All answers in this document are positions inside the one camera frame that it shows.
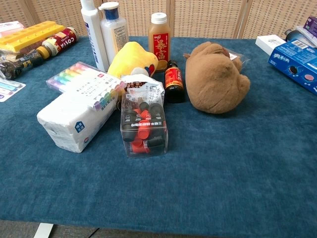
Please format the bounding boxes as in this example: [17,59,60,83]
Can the clear plastic wrapper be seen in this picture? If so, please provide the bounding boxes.
[227,49,251,73]

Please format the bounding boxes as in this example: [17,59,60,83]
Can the red Costa coffee bottle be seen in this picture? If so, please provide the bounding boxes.
[36,27,79,60]

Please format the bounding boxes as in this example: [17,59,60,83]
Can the clear box of coffee capsules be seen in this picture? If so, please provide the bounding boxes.
[120,91,169,159]

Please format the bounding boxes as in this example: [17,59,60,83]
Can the purple box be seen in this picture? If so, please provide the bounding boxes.
[303,16,317,39]

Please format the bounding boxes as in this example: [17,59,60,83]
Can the white lotion bottle blue cap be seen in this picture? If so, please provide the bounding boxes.
[98,1,130,65]

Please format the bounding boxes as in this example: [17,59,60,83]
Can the dark patterned snack bag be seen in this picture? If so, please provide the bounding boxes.
[0,49,46,80]

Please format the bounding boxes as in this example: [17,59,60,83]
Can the orange juice bottle red label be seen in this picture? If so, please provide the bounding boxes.
[148,12,172,72]

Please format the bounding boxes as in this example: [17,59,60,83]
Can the brown plush toy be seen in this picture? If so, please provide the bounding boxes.
[183,41,251,115]

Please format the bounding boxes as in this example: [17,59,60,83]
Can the white table leg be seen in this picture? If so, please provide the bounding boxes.
[32,222,54,238]

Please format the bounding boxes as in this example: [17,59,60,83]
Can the coffee bean snack bag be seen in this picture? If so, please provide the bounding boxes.
[120,74,165,103]

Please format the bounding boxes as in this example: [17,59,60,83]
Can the woven rattan folding screen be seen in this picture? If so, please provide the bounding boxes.
[0,0,317,40]

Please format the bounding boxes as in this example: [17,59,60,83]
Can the blue Oreo cookie box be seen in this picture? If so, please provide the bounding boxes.
[268,38,317,96]

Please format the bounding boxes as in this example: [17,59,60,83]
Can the yellow plastic holder block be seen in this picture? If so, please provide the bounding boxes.
[0,20,66,53]

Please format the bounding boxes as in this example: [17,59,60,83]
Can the pastel highlighter marker set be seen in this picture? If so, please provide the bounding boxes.
[46,61,126,111]

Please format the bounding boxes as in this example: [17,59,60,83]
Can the blue table cloth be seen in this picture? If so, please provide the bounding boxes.
[0,36,317,237]

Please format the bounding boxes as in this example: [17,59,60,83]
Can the pink and white package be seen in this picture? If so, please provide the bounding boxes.
[0,21,26,37]

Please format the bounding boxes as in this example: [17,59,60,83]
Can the toothbrush blister pack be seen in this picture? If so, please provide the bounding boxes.
[0,78,26,103]

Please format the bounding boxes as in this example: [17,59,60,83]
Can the yellow plush toy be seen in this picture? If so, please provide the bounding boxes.
[106,41,159,79]

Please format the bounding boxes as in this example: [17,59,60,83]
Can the white flat carton box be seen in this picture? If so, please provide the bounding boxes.
[255,34,288,55]

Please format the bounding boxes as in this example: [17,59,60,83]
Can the white tissue pack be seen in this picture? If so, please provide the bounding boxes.
[37,91,118,153]

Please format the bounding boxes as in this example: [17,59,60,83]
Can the tall white pump bottle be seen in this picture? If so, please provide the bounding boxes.
[80,0,110,72]

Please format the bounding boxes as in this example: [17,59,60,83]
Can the small dark glass bottle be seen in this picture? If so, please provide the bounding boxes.
[164,60,186,104]

